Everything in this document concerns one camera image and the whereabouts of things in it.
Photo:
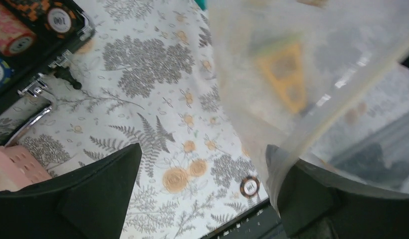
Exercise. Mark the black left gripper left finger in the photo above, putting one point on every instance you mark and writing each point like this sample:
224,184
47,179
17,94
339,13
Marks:
87,203

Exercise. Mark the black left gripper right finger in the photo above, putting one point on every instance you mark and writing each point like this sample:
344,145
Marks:
314,203

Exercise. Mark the clear zip top bag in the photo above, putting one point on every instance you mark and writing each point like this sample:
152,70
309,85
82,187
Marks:
356,122

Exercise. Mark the brown poker chip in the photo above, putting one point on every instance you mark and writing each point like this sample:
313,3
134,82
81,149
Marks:
249,186

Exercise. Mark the pink plastic basket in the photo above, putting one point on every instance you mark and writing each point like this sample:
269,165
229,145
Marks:
19,169

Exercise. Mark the yellow triangle toy block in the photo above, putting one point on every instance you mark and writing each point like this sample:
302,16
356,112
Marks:
282,66

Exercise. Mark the black poker chip case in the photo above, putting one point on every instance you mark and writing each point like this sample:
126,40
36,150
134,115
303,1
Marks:
40,37

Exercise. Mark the teal toy block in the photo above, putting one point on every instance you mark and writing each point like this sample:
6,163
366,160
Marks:
202,4

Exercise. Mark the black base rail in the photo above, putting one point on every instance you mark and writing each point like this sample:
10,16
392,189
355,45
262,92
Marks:
259,222

